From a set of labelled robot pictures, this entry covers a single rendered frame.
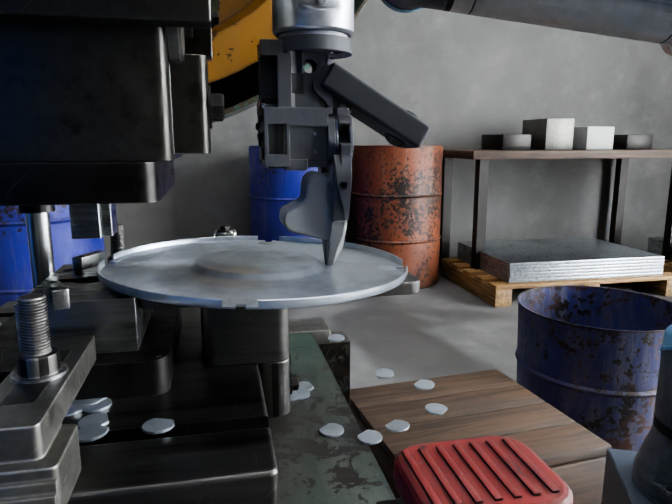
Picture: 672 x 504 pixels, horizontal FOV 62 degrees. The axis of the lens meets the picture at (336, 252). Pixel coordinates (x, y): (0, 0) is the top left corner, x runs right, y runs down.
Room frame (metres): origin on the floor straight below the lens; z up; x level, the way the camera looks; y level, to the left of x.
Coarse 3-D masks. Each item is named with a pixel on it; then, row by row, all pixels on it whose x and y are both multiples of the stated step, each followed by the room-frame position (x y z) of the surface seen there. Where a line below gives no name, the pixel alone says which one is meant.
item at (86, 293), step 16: (64, 272) 0.53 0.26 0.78; (80, 272) 0.53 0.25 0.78; (96, 272) 0.53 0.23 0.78; (80, 288) 0.47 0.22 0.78; (96, 288) 0.47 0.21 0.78; (16, 304) 0.42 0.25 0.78; (48, 304) 0.43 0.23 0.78; (80, 304) 0.43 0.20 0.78; (96, 304) 0.44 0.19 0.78; (112, 304) 0.44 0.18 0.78; (128, 304) 0.44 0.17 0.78; (16, 320) 0.42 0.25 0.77; (64, 320) 0.43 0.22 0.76; (80, 320) 0.43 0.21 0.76; (96, 320) 0.44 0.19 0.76; (112, 320) 0.44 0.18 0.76; (128, 320) 0.44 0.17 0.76; (144, 320) 0.49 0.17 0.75; (64, 336) 0.43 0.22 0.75; (96, 336) 0.44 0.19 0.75; (112, 336) 0.44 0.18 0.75; (128, 336) 0.44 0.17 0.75; (96, 352) 0.44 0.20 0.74; (112, 352) 0.44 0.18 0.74
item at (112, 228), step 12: (84, 204) 0.48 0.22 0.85; (96, 204) 0.49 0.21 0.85; (108, 204) 0.50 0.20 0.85; (72, 216) 0.48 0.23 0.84; (84, 216) 0.48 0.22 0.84; (96, 216) 0.49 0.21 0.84; (108, 216) 0.50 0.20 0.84; (72, 228) 0.48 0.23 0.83; (84, 228) 0.48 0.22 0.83; (96, 228) 0.49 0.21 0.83; (108, 228) 0.50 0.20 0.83
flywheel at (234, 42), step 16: (224, 0) 0.89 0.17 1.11; (240, 0) 0.90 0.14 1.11; (256, 0) 0.89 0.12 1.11; (224, 16) 0.89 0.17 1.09; (240, 16) 0.87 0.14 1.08; (256, 16) 0.87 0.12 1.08; (224, 32) 0.86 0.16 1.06; (240, 32) 0.86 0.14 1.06; (256, 32) 0.87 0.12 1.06; (224, 48) 0.86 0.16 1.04; (240, 48) 0.86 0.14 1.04; (256, 48) 0.87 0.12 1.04; (208, 64) 0.85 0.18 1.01; (224, 64) 0.86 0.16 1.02; (240, 64) 0.86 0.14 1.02; (256, 64) 0.89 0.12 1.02; (208, 80) 0.85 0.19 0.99; (224, 80) 0.89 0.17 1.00
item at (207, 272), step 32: (128, 256) 0.56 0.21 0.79; (160, 256) 0.57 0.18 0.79; (192, 256) 0.57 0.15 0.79; (224, 256) 0.55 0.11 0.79; (256, 256) 0.55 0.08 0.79; (288, 256) 0.56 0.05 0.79; (320, 256) 0.59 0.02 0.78; (352, 256) 0.60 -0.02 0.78; (384, 256) 0.60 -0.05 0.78; (128, 288) 0.42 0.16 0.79; (160, 288) 0.44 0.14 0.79; (192, 288) 0.44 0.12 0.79; (224, 288) 0.45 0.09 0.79; (256, 288) 0.45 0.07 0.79; (288, 288) 0.45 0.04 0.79; (320, 288) 0.46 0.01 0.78; (352, 288) 0.46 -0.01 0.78; (384, 288) 0.45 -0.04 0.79
